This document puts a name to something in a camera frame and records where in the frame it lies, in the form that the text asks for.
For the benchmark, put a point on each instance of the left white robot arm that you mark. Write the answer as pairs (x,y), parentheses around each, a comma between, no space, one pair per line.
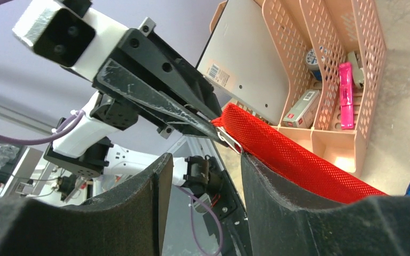
(79,154)

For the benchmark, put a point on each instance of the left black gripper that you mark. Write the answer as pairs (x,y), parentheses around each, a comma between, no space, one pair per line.
(152,80)

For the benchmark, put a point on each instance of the pink desk tray organizer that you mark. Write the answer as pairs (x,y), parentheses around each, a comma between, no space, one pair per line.
(344,148)

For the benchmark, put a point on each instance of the dark folder in rack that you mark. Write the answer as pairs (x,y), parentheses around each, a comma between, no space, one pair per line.
(240,58)

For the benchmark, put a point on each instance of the grey stapler in tray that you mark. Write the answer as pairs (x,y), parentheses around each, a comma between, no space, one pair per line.
(357,69)

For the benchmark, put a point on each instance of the blue grey tape roll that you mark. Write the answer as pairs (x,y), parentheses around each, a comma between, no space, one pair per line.
(311,62)

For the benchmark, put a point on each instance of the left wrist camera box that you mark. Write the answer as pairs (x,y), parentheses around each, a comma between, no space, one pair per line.
(73,35)

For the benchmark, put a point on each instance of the barcode labelled small box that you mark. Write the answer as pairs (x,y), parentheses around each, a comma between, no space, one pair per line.
(302,113)

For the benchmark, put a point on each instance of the red first aid pouch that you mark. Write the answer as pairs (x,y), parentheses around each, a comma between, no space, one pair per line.
(290,160)

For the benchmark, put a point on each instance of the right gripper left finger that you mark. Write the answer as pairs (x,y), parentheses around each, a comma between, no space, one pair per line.
(129,219)

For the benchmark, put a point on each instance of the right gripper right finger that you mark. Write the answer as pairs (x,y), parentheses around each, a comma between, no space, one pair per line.
(285,219)

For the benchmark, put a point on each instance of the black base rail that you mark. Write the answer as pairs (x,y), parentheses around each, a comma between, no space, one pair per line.
(219,219)

